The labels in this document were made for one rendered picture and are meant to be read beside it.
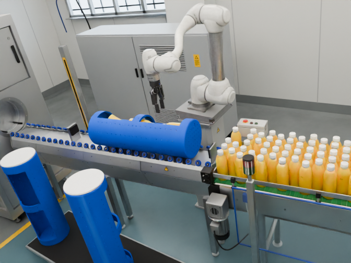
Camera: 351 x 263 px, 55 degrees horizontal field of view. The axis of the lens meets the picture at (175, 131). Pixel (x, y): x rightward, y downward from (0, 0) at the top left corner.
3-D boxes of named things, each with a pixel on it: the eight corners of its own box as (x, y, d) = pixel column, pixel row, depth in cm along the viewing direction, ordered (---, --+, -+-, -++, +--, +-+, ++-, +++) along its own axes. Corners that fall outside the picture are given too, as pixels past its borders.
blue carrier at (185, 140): (113, 135, 296) (106, 105, 285) (203, 147, 255) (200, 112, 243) (92, 150, 274) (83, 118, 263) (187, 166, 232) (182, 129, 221)
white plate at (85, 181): (81, 199, 208) (81, 200, 209) (112, 174, 226) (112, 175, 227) (54, 187, 224) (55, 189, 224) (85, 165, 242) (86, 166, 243)
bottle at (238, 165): (236, 177, 223) (234, 152, 213) (247, 177, 221) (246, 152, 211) (235, 184, 216) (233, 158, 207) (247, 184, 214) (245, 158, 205)
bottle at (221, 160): (226, 173, 228) (223, 148, 219) (230, 179, 222) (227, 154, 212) (216, 176, 228) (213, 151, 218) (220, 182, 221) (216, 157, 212)
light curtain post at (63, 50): (110, 190, 383) (62, 44, 301) (115, 191, 380) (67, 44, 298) (107, 194, 378) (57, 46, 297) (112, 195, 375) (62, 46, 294)
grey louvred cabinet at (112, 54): (124, 110, 576) (101, 25, 506) (238, 129, 455) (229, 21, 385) (101, 125, 539) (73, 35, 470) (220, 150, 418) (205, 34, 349)
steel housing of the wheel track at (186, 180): (41, 148, 366) (28, 121, 350) (229, 182, 263) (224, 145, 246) (20, 164, 345) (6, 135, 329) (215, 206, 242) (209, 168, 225)
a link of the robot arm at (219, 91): (215, 97, 282) (238, 102, 269) (205, 105, 272) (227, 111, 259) (209, 1, 242) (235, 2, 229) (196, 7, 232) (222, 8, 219)
